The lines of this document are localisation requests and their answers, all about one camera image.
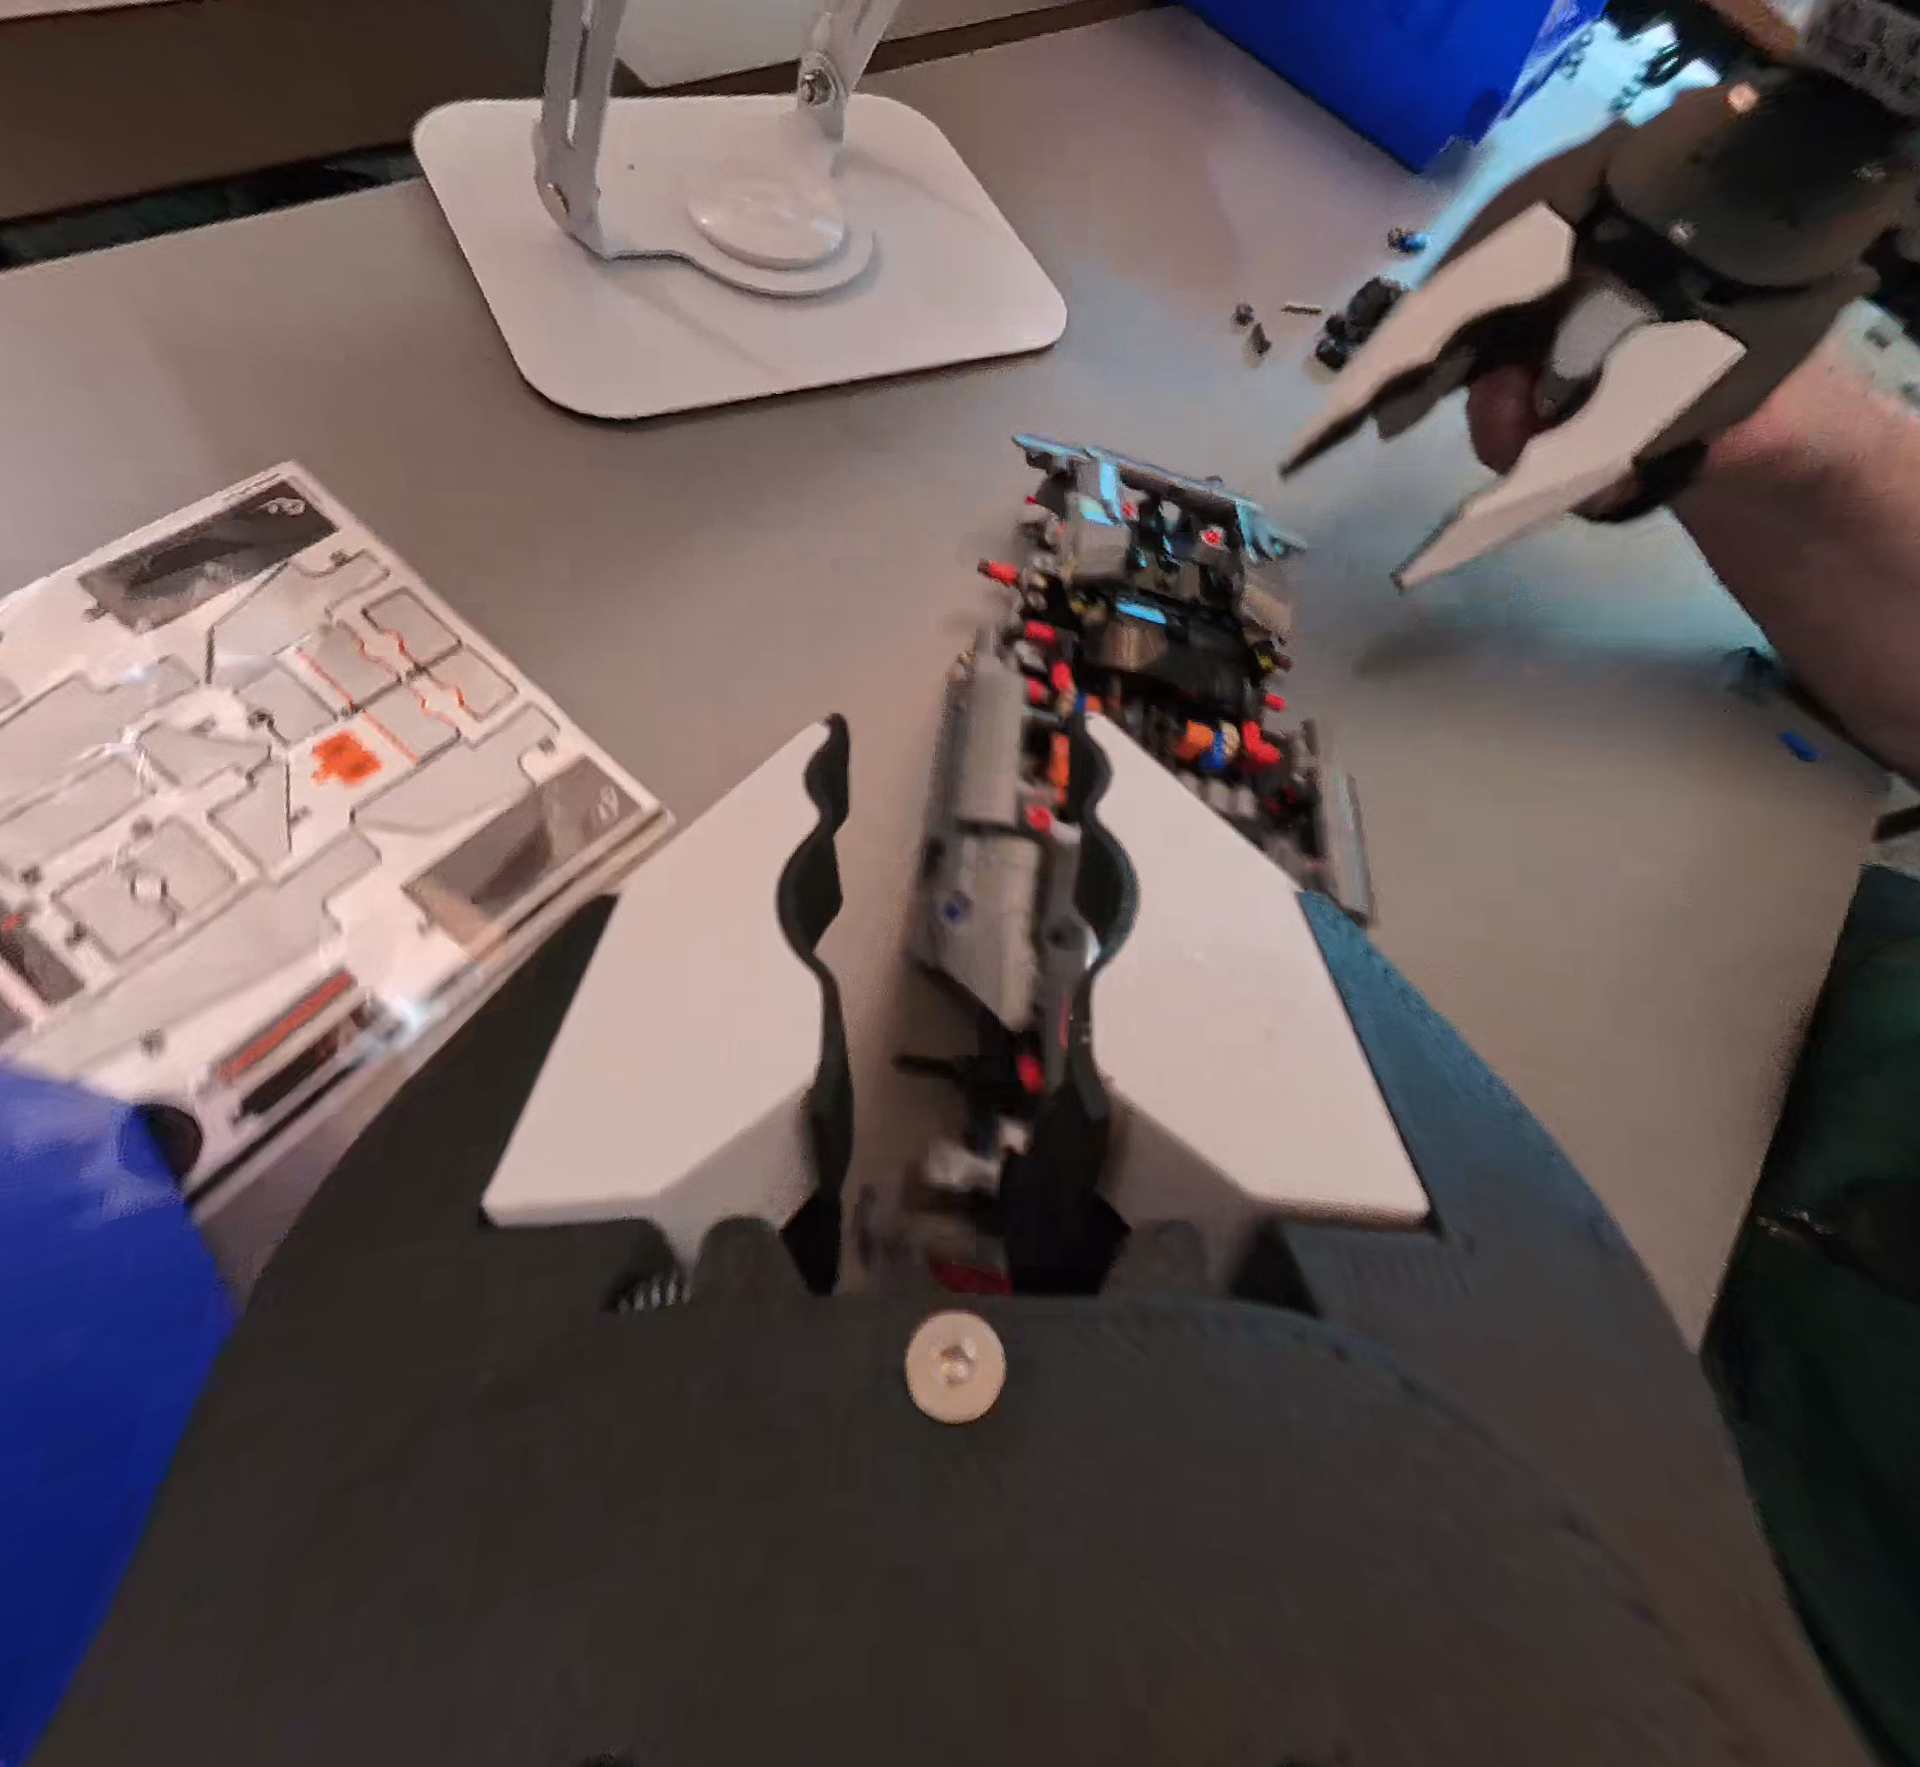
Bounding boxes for scattered loose lego pieces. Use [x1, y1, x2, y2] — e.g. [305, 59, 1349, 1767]
[1230, 221, 1428, 375]

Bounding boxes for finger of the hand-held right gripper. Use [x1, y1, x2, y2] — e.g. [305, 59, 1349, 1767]
[1278, 202, 1581, 478]
[1392, 319, 1751, 594]

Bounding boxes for grey desk cable flap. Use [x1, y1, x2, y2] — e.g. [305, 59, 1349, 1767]
[0, 0, 557, 224]

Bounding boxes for lego sticker sheet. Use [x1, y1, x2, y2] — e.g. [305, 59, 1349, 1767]
[0, 462, 672, 1191]

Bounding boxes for white stand with metal arms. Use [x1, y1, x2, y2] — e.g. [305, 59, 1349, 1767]
[412, 0, 1070, 421]

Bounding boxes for person's green shirt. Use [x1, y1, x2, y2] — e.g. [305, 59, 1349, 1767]
[1699, 868, 1920, 1767]

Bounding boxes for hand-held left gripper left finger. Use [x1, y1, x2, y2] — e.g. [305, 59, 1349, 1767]
[480, 714, 859, 1296]

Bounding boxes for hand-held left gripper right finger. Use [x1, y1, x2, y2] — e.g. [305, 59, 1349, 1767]
[1005, 714, 1433, 1296]

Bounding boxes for grey black lego car model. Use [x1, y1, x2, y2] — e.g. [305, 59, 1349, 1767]
[898, 431, 1374, 1296]

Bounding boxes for person's right hand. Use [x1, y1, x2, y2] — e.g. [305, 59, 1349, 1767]
[1464, 360, 1549, 475]

